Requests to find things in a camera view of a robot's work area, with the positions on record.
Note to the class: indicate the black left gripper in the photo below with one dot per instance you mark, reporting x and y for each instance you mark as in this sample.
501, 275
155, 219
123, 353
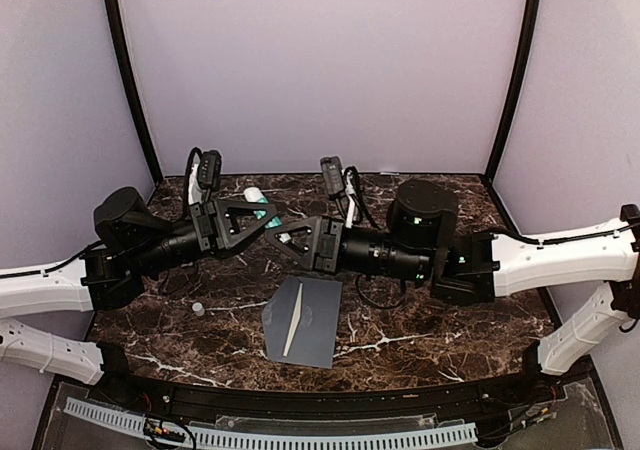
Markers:
216, 224

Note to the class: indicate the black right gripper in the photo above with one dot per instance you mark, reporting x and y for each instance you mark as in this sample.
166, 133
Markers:
326, 245

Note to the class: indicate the green white glue stick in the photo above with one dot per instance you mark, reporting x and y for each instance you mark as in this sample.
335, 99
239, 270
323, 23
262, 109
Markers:
255, 195

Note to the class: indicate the beige letter sheet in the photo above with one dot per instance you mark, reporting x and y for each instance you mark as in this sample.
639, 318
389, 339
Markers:
294, 322

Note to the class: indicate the grey paper envelope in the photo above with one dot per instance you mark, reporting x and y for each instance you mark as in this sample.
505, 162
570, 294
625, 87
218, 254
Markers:
315, 338

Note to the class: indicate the white glue stick cap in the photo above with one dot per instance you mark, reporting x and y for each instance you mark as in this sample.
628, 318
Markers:
198, 309

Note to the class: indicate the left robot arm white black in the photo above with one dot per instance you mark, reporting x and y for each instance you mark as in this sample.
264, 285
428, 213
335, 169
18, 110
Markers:
109, 274

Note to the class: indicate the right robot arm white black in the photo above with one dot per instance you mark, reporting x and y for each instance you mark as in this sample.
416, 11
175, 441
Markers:
420, 245

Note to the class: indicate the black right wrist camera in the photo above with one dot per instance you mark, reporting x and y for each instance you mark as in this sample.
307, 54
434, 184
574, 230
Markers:
332, 172

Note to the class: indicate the white slotted cable duct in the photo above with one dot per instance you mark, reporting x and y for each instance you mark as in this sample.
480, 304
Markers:
314, 436

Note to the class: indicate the black left frame post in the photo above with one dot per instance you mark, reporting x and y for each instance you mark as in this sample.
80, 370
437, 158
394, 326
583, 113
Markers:
129, 83

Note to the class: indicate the black frame post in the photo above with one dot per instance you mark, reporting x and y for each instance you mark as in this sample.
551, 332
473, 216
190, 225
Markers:
129, 83
516, 81

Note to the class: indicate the black right frame post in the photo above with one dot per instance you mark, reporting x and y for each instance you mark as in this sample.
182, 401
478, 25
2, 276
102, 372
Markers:
516, 81

